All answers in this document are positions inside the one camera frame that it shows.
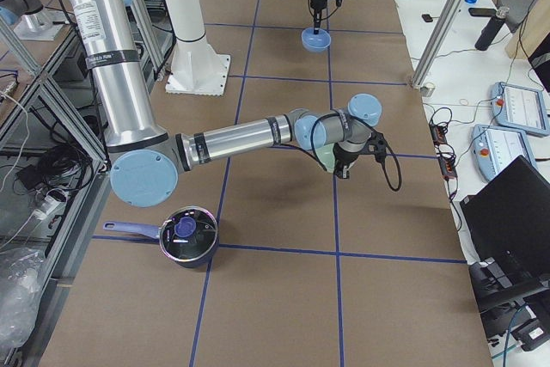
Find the dark blue saucepan with lid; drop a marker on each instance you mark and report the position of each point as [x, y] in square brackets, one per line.
[189, 236]

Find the black smartphone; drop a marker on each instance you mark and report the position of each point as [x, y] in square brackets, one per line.
[482, 12]

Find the aluminium frame post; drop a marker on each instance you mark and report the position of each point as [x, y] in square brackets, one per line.
[438, 35]

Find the near blue teach pendant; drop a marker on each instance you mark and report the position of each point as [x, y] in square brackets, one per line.
[495, 147]

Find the blue teach pendant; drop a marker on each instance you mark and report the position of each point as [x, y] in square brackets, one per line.
[495, 147]
[520, 107]

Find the green bowl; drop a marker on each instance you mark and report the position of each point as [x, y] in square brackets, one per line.
[325, 158]

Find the black laptop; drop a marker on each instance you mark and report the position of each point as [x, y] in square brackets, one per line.
[511, 215]

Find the orange black usb hub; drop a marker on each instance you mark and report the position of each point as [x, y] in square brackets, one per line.
[445, 153]

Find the black thermos bottle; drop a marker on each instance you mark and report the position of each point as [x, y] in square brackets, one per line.
[492, 28]

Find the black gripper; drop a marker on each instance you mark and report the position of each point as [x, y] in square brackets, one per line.
[317, 2]
[345, 158]

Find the far blue teach pendant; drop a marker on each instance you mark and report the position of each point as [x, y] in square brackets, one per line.
[520, 107]

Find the blue bowl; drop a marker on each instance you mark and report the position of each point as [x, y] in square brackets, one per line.
[315, 40]

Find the crumpled clear plastic bag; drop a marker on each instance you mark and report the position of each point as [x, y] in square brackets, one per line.
[21, 291]

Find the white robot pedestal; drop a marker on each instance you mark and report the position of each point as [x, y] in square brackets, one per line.
[196, 68]

